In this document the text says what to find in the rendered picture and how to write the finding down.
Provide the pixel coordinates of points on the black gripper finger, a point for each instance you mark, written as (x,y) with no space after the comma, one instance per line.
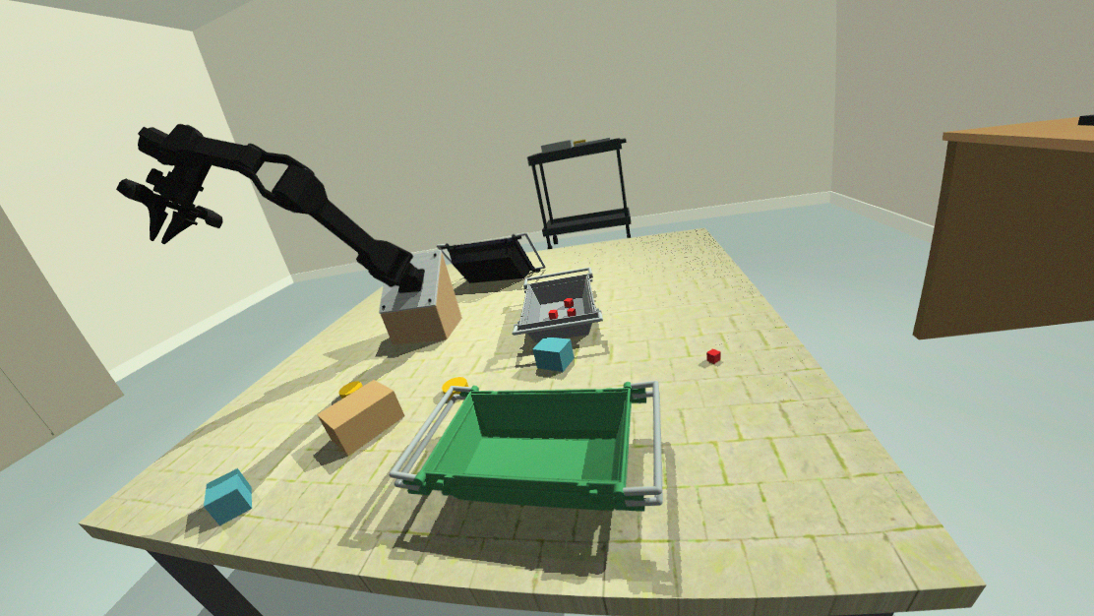
(157,218)
(178,224)

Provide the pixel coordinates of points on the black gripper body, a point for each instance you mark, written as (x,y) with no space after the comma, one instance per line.
(180,189)

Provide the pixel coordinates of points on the teal cube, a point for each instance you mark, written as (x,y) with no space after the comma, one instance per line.
(553,354)
(228,497)

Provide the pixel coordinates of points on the yellow flat disc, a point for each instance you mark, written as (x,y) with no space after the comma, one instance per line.
(458,381)
(349,388)

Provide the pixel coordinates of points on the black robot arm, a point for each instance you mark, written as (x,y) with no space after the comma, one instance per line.
(298,190)

